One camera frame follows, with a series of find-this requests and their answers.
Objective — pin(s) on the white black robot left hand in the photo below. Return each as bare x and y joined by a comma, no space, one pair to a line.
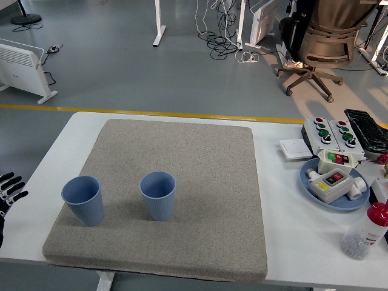
6,194

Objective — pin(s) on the blue ribbed cup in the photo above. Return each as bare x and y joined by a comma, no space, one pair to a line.
88,209
159,203

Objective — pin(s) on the white panel heater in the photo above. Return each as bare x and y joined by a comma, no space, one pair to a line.
18,69
263,18

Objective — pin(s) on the white table leg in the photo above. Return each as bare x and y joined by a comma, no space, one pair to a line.
104,282

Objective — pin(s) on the grey floor socket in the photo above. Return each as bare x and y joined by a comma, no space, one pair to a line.
54,48

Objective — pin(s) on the black round stand base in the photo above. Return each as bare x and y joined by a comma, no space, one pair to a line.
25,19

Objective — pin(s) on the grey-brown mat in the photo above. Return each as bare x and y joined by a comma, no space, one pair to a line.
182,151

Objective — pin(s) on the white desk leg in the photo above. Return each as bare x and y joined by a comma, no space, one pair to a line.
241,21
371,59
157,18

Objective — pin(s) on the blue plate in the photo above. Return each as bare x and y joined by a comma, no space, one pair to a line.
305,179

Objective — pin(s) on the grey four-button control box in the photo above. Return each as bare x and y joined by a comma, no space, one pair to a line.
357,150
312,133

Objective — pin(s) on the person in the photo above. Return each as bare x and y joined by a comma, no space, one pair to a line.
291,30

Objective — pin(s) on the white pipe fitting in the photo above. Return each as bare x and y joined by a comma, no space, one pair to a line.
357,189

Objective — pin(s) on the beige office chair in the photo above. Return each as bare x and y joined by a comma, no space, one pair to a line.
327,45

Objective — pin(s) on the clear bottle red lid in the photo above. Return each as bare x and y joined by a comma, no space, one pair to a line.
360,230

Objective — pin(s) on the black plastic tray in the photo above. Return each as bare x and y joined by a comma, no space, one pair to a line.
366,130

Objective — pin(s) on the red small item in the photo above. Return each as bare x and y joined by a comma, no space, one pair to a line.
384,158

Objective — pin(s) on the olive small item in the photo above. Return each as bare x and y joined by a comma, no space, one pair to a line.
386,171

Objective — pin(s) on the white wall switch plate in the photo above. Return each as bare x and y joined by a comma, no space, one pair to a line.
294,148

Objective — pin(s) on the white green-red switch box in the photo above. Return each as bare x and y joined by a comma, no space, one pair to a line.
324,165

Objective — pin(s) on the white red-black switch box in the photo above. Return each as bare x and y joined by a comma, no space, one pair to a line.
333,194

